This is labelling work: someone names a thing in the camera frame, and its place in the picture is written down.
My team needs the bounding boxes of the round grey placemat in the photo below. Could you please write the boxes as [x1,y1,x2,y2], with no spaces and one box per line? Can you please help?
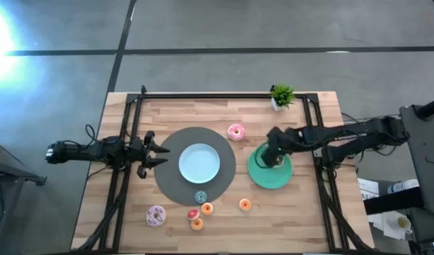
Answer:
[154,126,236,207]

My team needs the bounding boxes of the white cup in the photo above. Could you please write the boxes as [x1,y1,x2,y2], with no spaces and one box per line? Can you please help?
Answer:
[387,215,413,235]

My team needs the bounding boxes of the black shelf bar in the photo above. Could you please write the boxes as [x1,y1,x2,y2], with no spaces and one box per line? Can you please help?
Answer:
[363,186,425,215]

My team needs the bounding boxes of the green plate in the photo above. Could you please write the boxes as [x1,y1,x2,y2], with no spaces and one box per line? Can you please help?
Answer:
[247,141,294,190]

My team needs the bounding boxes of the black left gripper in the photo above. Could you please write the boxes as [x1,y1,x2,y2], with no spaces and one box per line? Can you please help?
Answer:
[127,130,171,180]

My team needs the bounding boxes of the green plant in white pot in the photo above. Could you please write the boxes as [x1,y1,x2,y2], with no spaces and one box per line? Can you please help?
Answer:
[269,84,296,113]

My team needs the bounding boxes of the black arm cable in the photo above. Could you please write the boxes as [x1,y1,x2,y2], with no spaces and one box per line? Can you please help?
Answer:
[84,123,113,145]

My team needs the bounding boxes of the black pole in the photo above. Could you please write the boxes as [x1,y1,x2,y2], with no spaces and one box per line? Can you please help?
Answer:
[416,94,434,120]

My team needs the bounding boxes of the grey metal stand panel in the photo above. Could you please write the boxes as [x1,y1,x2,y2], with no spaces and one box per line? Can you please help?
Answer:
[399,104,434,215]

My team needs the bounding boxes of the black aluminium table frame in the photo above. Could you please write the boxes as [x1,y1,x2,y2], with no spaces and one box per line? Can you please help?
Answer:
[74,84,376,254]

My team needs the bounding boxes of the light blue plate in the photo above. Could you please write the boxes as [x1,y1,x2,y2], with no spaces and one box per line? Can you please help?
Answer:
[178,142,221,184]

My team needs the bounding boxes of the white paper sheet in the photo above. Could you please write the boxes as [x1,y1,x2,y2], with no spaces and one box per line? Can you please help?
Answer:
[357,176,380,201]

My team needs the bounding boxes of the large pink sprinkled donut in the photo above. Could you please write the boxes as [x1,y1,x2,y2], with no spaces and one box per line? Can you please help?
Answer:
[227,123,246,142]

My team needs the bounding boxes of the dark side furniture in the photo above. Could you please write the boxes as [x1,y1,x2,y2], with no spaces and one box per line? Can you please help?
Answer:
[0,140,47,255]

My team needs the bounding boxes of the white bottle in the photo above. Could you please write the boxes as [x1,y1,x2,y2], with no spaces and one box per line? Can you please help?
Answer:
[387,178,421,195]

